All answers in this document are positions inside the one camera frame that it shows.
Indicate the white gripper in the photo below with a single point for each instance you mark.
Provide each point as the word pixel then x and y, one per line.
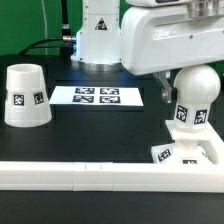
pixel 165 38

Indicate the white lamp bulb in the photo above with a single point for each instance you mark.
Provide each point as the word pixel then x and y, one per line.
pixel 197 88

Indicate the white lamp base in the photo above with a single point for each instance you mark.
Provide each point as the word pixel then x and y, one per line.
pixel 201 148

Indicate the white lamp shade cone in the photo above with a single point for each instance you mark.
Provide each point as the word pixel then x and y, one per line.
pixel 26 103

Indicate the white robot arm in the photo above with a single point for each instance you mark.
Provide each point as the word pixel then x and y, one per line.
pixel 98 42

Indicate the white marker sheet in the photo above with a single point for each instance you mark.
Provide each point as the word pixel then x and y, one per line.
pixel 121 96

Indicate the white L-shaped fence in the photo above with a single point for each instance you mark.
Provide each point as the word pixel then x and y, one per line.
pixel 74 176

